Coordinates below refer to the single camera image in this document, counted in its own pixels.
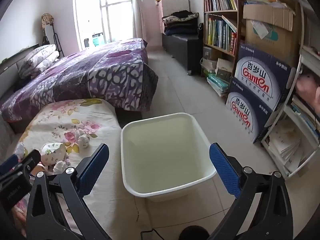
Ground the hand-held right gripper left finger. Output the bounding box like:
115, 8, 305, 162
26, 143, 112, 240

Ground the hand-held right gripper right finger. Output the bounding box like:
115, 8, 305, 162
207, 142, 293, 240

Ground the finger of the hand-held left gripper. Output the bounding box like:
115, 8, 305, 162
0, 149, 42, 183
0, 154, 19, 174

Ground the white tissue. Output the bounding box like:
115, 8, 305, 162
53, 160, 67, 173
15, 142, 26, 156
75, 129, 90, 149

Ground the torn paper cup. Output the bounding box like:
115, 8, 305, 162
40, 142, 67, 164

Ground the white plastic bin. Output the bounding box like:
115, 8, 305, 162
121, 112, 217, 202

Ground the white metal shelf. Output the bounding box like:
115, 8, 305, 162
261, 0, 320, 179

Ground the floral mattress cover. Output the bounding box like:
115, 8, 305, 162
12, 98, 150, 240

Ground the blue water carton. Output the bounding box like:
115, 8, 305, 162
234, 44, 295, 112
225, 77, 273, 143

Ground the stack of white papers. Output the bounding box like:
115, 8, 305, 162
267, 120, 308, 173

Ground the stack of teal books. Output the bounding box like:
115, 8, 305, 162
206, 74, 230, 97

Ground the purple patterned bed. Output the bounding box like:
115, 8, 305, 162
0, 38, 159, 123

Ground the dark wooden headboard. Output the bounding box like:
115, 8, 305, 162
0, 44, 40, 100

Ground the floral pillow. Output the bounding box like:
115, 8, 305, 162
19, 44, 57, 70
20, 51, 60, 79

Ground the shelf row of books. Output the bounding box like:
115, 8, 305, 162
291, 95, 320, 140

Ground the white drawer box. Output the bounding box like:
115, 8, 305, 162
216, 58, 233, 81

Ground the stack of pale books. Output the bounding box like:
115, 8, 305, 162
201, 59, 217, 76

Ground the pink plush toy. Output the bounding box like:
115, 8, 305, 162
296, 72, 320, 109

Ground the grey storage box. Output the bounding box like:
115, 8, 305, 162
202, 46, 218, 60

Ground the black storage bench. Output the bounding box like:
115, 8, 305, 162
162, 33, 203, 75

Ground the teal basket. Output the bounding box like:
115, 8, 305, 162
92, 33, 104, 46

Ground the row of thick colourful books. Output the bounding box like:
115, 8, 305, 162
205, 15, 238, 55

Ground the brown cardboard box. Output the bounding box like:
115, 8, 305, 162
243, 4, 300, 67

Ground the coat rack with plaid cloth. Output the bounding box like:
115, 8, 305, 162
41, 14, 65, 58

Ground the pile of folded clothes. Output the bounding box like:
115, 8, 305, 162
161, 10, 199, 36

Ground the window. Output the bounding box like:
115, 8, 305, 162
72, 0, 140, 52

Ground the wooden bookshelf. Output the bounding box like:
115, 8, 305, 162
201, 0, 245, 77

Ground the white curtain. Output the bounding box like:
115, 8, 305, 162
130, 0, 144, 39

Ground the pink drawer cabinet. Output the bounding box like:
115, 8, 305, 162
158, 0, 189, 34

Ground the black cable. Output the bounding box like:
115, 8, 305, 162
140, 229, 183, 240

